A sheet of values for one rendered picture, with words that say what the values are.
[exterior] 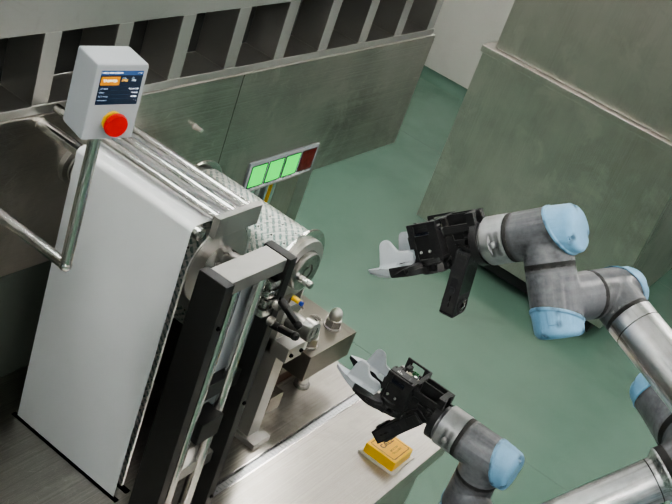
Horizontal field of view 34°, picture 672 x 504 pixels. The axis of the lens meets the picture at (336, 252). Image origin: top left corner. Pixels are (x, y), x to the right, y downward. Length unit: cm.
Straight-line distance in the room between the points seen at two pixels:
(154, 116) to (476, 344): 264
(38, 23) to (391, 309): 291
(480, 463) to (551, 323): 37
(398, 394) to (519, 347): 260
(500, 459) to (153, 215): 71
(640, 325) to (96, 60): 87
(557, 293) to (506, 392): 261
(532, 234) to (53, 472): 88
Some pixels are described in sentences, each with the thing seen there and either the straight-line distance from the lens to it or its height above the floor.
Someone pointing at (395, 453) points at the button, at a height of 92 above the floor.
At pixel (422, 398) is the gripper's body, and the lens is 192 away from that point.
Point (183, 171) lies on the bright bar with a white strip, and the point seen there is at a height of 144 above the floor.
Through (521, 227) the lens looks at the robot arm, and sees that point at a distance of 163.
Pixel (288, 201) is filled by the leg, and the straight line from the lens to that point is 290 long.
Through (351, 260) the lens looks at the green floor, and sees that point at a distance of 459.
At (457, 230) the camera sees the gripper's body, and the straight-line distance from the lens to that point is 169.
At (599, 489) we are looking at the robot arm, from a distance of 188.
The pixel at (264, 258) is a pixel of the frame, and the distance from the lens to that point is 154.
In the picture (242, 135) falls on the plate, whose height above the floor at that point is 130.
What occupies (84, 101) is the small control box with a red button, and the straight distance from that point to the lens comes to 132.
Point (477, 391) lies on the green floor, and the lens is 413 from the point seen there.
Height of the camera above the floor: 222
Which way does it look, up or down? 29 degrees down
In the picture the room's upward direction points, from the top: 21 degrees clockwise
